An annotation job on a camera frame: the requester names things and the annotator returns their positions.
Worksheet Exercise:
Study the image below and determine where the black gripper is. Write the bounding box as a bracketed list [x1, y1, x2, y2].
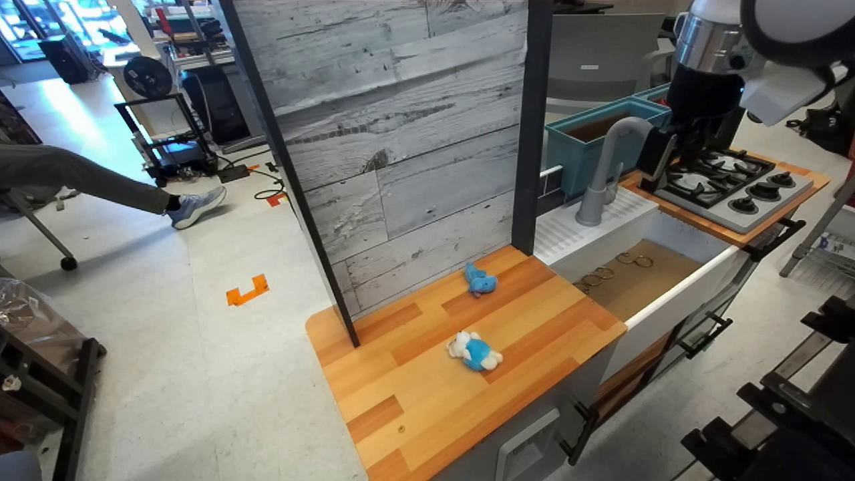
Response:
[637, 61, 748, 196]

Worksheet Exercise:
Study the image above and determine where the grey faucet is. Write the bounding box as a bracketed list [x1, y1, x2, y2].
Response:
[575, 115, 657, 228]

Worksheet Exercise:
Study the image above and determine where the teal bin with vegetables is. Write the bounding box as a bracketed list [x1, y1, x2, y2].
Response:
[633, 84, 676, 108]

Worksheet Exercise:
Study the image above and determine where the grey toy stove top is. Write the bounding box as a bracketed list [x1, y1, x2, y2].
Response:
[642, 147, 816, 236]

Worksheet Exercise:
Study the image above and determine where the large teal bin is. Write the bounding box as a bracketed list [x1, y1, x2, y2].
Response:
[542, 100, 674, 202]

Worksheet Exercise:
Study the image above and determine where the white sink basin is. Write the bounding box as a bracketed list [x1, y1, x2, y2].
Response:
[531, 183, 752, 382]

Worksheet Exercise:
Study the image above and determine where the wooden board under stove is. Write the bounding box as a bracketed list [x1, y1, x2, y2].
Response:
[619, 151, 833, 251]

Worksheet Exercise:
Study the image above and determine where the small blue plush toy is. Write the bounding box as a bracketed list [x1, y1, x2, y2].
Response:
[462, 262, 499, 301]

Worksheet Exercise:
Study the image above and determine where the grey wood-look back panel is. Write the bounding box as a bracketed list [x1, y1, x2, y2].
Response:
[232, 0, 529, 321]

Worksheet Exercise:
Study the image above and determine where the blue and white plush toy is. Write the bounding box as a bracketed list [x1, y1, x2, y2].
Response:
[443, 329, 505, 374]

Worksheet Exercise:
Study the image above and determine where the black metal stand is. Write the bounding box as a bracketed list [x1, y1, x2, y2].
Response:
[680, 294, 855, 481]

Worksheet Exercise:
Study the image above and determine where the wooden counter cabinet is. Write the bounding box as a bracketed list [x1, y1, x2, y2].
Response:
[306, 243, 630, 481]

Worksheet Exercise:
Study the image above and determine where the grey sneaker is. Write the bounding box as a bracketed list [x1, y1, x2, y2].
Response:
[168, 184, 231, 234]

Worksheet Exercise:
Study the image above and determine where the black 3D printer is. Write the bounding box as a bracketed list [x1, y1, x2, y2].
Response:
[114, 92, 223, 188]

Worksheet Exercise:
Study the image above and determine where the black filament spool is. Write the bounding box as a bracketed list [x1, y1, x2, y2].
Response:
[120, 53, 176, 103]

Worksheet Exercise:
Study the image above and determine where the person's leg in grey trousers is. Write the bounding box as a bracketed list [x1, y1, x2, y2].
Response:
[0, 143, 176, 216]

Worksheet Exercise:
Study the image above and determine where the chair leg with caster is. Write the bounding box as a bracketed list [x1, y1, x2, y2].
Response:
[0, 191, 81, 275]

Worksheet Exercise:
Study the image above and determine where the black cart with clutter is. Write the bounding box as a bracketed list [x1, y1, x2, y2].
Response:
[0, 265, 109, 481]

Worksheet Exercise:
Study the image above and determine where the black oven door handle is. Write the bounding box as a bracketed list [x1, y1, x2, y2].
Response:
[742, 216, 811, 265]

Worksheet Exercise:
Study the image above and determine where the straight black frame post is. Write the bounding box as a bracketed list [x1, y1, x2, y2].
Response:
[510, 0, 557, 261]

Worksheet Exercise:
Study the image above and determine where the black cabinet door handle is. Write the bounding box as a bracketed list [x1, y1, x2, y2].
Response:
[680, 311, 734, 362]

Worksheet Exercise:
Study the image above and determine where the black drawer handle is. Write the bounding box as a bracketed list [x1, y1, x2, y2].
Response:
[559, 398, 602, 469]

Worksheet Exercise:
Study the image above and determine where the slanted black frame post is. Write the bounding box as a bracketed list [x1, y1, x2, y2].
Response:
[217, 0, 363, 350]

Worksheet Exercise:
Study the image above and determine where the orange floor marker bracket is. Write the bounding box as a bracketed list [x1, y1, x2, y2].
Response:
[225, 273, 272, 311]

